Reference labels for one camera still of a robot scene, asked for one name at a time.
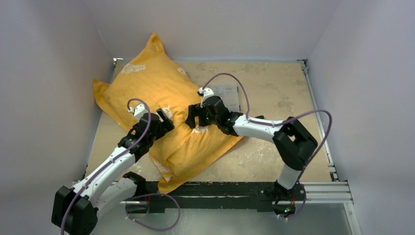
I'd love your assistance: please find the orange Mickey Mouse pillowcase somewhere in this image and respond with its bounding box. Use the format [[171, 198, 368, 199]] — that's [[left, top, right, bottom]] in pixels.
[[92, 32, 244, 194]]

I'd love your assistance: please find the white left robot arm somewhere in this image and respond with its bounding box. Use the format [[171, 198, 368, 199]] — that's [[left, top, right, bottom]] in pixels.
[[51, 106, 174, 235]]

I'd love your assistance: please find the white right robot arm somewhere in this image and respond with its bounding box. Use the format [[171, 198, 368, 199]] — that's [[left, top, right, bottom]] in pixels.
[[185, 95, 318, 199]]

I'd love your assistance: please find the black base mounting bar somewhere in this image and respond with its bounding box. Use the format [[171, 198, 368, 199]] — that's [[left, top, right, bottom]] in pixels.
[[126, 182, 306, 217]]

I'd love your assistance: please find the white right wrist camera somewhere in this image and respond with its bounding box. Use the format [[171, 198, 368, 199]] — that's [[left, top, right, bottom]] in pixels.
[[197, 87, 215, 107]]

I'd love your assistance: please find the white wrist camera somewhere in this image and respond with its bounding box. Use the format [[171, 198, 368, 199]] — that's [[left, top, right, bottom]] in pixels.
[[197, 87, 215, 107], [128, 103, 148, 122]]

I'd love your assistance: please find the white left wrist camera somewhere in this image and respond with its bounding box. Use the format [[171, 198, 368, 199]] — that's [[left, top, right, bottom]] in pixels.
[[128, 103, 148, 122]]

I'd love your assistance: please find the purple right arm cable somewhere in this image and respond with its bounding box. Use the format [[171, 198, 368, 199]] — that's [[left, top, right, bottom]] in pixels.
[[199, 72, 333, 192]]

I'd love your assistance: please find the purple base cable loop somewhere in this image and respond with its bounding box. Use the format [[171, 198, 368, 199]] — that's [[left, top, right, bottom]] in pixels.
[[125, 193, 181, 232]]

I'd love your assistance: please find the aluminium frame rail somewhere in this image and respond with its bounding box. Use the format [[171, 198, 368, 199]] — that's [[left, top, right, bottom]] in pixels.
[[297, 59, 362, 235]]

